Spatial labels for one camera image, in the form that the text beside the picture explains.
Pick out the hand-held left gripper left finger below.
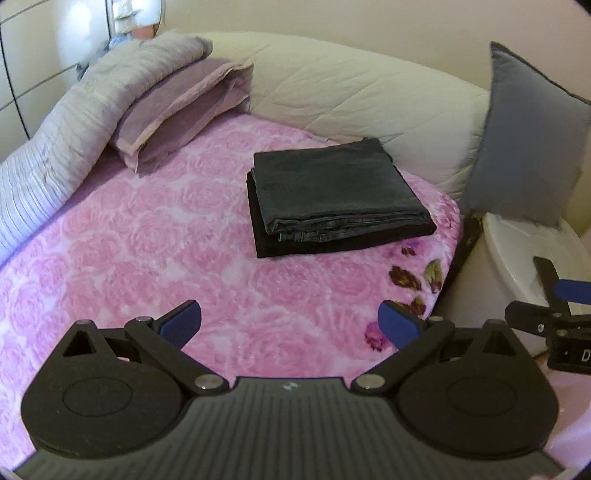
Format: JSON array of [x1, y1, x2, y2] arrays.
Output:
[[62, 299, 228, 395]]

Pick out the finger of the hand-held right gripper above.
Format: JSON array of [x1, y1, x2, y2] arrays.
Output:
[[505, 300, 591, 335], [533, 256, 591, 319]]

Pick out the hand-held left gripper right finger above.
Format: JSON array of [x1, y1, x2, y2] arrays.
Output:
[[353, 300, 529, 395]]

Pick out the black pants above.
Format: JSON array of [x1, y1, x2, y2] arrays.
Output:
[[246, 168, 438, 259]]

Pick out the grey jeans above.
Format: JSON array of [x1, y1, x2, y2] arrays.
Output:
[[252, 137, 432, 243]]

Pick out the white round bedside table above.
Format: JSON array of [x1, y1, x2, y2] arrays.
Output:
[[436, 212, 591, 365]]

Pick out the pink floral blanket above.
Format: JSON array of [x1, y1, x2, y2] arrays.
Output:
[[0, 113, 462, 462]]

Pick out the grey cushion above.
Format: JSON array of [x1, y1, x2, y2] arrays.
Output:
[[462, 41, 591, 228]]

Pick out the white striped quilt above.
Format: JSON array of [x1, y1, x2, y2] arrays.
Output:
[[0, 33, 214, 268]]

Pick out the purple pillow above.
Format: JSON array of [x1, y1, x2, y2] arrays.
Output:
[[108, 58, 254, 174]]

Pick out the cream padded headboard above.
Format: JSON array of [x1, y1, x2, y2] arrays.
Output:
[[198, 31, 490, 199]]

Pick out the white wardrobe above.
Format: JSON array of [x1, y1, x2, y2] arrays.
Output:
[[0, 0, 116, 162]]

